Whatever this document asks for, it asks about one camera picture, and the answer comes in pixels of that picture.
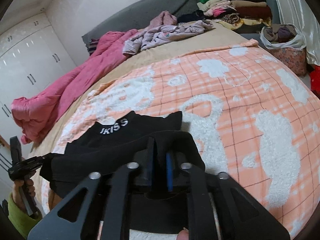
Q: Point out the mauve fuzzy garment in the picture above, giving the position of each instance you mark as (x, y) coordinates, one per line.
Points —
(163, 21)

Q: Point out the grey-blue panel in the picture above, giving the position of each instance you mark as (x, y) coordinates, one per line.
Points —
(274, 11)

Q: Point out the red cloth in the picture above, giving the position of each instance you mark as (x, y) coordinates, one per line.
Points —
(315, 78)

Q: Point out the person's right hand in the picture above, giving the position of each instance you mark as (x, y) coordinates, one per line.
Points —
(183, 234)

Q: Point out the white plastic bag of clothes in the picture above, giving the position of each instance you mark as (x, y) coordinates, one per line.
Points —
(282, 36)

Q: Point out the lilac printed garment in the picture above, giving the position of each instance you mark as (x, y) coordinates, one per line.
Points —
(170, 33)

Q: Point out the black sweater with orange cuffs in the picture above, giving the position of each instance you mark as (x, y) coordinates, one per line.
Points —
(112, 140)

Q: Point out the grey headboard cover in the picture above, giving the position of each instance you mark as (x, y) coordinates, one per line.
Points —
(150, 15)

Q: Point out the beige bed sheet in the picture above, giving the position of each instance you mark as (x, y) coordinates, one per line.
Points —
(200, 38)

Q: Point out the white satin curtain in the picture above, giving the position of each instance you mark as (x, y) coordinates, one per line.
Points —
(292, 10)

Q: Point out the white wardrobe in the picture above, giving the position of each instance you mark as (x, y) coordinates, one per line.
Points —
(27, 65)

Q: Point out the person's left hand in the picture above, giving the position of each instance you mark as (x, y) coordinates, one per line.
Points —
(18, 195)

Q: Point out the pink quilt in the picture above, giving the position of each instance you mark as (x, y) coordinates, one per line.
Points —
(62, 92)

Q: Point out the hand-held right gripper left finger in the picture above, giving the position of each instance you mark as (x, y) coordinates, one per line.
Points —
(150, 166)

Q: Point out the stack of folded clothes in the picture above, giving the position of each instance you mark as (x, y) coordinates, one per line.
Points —
(237, 5)

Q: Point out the dark striped cloth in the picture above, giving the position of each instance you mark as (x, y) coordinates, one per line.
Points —
(93, 46)

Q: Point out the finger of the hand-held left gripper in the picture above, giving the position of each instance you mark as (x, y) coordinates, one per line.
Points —
(40, 160)

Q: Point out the floral fabric box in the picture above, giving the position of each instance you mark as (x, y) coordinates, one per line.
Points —
(291, 60)

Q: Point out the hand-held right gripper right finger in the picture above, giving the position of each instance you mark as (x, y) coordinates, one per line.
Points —
(169, 171)

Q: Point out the dark navy garment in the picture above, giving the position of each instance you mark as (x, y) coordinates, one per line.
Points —
(191, 16)

